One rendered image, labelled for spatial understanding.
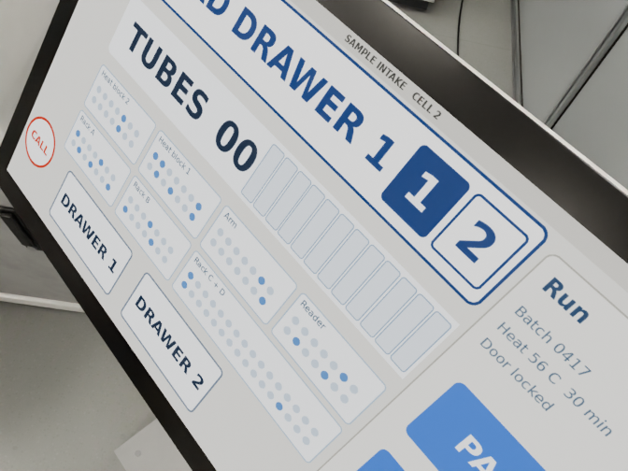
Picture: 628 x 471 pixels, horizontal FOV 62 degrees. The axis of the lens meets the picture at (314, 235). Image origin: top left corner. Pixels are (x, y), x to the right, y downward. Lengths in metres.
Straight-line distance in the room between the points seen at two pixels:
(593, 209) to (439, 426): 0.13
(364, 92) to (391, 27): 0.03
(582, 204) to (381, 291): 0.10
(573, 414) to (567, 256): 0.07
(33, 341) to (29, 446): 0.26
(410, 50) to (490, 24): 2.20
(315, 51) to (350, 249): 0.11
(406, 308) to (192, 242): 0.15
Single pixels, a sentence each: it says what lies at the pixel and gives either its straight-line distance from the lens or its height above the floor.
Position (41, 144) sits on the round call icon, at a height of 1.02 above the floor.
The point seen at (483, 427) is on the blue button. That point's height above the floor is 1.11.
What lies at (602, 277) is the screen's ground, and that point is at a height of 1.18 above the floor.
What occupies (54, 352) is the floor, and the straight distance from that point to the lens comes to 1.51.
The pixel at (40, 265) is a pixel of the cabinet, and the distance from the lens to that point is 1.27.
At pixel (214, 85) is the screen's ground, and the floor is 1.12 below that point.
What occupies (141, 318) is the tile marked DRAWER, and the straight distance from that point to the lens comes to 0.40.
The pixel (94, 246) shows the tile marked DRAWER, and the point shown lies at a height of 1.00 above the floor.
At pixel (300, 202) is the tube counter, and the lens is 0.30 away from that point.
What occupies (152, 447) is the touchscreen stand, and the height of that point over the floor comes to 0.03.
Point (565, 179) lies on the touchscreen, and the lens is 0.25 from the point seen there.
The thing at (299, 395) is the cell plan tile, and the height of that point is 1.05.
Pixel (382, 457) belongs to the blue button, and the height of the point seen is 1.06.
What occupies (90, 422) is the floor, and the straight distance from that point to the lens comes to 1.44.
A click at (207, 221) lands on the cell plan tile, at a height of 1.07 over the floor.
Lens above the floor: 1.36
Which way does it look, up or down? 59 degrees down
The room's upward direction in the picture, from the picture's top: 12 degrees clockwise
